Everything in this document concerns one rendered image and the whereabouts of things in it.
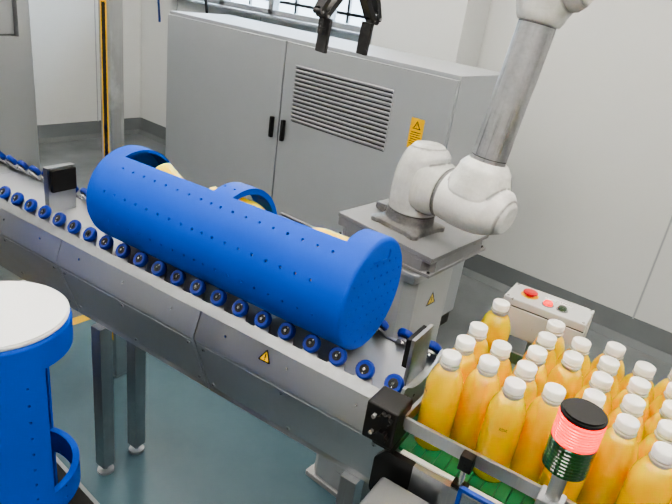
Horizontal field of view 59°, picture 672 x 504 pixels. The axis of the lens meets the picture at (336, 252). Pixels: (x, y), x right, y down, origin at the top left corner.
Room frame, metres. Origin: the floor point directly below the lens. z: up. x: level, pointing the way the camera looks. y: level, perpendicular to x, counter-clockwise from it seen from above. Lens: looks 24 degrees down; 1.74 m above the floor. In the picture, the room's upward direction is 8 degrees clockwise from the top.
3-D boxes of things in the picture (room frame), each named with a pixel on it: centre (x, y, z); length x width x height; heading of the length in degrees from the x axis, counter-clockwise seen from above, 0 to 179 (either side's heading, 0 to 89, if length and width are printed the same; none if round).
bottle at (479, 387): (1.00, -0.33, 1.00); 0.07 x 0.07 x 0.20
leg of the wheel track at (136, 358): (1.77, 0.66, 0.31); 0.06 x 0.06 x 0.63; 60
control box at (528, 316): (1.33, -0.54, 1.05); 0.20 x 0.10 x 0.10; 60
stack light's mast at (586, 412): (0.68, -0.37, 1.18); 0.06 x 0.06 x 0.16
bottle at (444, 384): (1.00, -0.25, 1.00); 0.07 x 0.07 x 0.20
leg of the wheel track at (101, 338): (1.65, 0.73, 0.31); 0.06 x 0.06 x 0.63; 60
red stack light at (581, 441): (0.68, -0.37, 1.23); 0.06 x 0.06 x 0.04
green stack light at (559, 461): (0.68, -0.37, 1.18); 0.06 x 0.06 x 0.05
